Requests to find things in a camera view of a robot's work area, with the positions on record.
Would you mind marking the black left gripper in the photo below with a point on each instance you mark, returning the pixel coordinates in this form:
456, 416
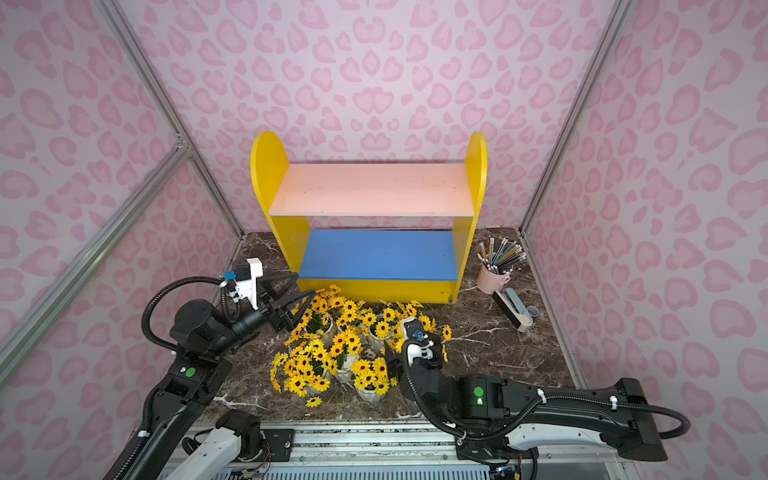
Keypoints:
275, 310

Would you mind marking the shelf sunflower pot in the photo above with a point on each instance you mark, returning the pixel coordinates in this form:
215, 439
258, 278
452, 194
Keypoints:
371, 379
304, 372
316, 323
379, 327
344, 351
440, 349
356, 317
413, 311

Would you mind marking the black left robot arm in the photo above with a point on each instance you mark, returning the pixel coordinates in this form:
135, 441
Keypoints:
202, 337

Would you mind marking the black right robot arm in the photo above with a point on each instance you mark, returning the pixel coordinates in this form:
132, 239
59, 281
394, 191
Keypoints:
491, 418

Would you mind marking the pink pencil bucket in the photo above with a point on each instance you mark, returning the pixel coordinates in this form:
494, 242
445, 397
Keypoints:
490, 280

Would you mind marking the yellow shelf unit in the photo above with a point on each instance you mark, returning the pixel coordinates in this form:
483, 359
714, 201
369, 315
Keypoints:
373, 263

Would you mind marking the light blue stapler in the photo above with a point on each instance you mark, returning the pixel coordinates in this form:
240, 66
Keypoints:
522, 317

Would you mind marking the bundle of pencils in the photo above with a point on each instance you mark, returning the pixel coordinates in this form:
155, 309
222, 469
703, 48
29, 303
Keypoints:
503, 256

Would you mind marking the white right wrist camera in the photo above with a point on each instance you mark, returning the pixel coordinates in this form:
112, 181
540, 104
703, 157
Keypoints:
418, 344

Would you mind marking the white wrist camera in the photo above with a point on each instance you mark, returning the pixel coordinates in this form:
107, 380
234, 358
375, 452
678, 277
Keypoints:
418, 344
240, 283

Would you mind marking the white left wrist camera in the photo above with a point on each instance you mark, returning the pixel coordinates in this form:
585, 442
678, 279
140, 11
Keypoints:
240, 283

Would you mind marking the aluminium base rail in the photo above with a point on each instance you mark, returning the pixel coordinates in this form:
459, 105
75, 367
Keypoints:
392, 449

